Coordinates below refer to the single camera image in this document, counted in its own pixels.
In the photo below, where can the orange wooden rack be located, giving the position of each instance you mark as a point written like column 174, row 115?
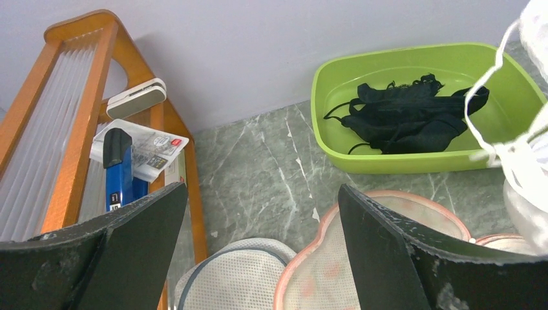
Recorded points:
column 46, row 137

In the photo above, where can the white bra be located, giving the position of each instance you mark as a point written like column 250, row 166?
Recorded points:
column 524, row 159

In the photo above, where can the blue black stapler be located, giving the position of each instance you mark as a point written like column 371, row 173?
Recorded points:
column 121, row 187

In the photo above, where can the green plastic basin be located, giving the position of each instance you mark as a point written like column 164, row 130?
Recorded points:
column 514, row 100

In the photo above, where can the white packaged card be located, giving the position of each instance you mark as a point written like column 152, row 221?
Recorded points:
column 153, row 150

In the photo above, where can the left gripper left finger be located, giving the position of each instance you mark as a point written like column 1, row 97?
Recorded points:
column 118, row 260

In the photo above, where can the white grey small case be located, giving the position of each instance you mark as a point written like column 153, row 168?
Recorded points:
column 137, row 99

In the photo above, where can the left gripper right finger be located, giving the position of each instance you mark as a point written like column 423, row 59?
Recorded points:
column 398, row 263

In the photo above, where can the black bra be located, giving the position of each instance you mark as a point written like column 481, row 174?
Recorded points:
column 408, row 118

